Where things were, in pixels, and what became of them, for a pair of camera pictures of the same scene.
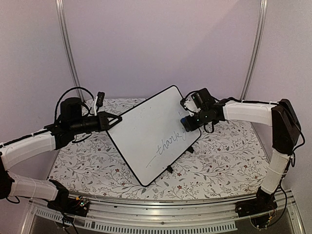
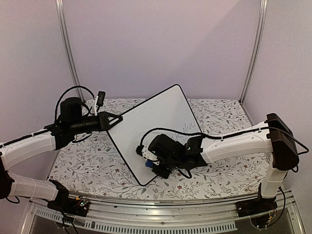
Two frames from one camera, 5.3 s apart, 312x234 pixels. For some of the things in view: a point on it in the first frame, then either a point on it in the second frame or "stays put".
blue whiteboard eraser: (184, 121) to (149, 164)
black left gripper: (104, 125) stays put
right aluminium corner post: (263, 7) stays put
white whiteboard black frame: (150, 138) stays put
